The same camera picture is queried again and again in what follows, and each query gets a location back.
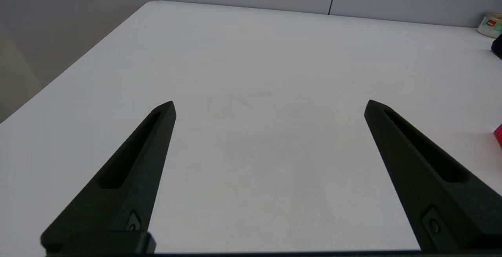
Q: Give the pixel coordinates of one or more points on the black glasses case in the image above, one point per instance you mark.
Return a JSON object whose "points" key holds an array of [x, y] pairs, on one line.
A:
{"points": [[498, 47]]}

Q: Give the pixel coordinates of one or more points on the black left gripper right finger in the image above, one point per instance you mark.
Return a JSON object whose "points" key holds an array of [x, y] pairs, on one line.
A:
{"points": [[431, 178]]}

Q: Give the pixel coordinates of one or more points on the small tin can green label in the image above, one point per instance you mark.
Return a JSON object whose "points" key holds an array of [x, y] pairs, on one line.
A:
{"points": [[491, 25]]}

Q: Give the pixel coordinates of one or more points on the multicoloured puzzle cube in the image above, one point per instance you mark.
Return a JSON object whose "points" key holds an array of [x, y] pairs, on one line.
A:
{"points": [[499, 134]]}

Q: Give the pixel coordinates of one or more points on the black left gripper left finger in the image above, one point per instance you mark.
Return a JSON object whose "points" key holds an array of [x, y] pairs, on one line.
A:
{"points": [[129, 178]]}

